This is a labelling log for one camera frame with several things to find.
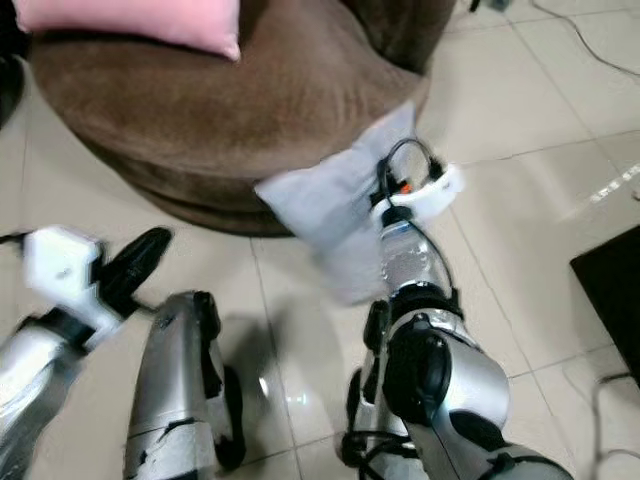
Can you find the black floor mat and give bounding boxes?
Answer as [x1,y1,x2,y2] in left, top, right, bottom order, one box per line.
[568,225,640,387]

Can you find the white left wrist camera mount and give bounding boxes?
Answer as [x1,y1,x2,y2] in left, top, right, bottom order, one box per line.
[24,226,108,337]

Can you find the black bag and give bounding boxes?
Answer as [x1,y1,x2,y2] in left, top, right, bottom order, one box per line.
[0,0,32,133]

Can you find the grey pillow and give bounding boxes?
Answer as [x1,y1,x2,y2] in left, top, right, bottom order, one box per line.
[253,100,421,307]

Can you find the pink pillow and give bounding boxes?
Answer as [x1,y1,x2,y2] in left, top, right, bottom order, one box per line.
[12,0,243,63]

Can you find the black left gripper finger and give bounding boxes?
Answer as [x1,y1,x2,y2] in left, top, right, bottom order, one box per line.
[116,227,175,293]

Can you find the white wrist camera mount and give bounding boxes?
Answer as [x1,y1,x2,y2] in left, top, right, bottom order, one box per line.
[372,163,467,224]
[24,226,108,337]

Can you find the silver robot leg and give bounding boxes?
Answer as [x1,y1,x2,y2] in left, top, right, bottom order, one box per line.
[124,290,247,480]
[338,298,426,480]

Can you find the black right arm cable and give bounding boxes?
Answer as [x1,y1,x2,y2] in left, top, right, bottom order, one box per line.
[384,138,466,296]

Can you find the silver left robot leg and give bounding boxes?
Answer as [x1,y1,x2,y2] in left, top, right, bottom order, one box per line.
[124,290,247,480]

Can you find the thin floor cable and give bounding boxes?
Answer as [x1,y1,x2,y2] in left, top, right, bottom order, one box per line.
[528,0,640,83]

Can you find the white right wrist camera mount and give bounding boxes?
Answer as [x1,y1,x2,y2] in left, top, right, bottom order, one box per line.
[372,163,467,224]

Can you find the silver right robot leg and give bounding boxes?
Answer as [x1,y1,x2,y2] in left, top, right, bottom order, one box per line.
[338,298,426,480]

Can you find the brown round sofa chair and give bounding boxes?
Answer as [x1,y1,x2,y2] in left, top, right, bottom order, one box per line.
[25,0,457,239]

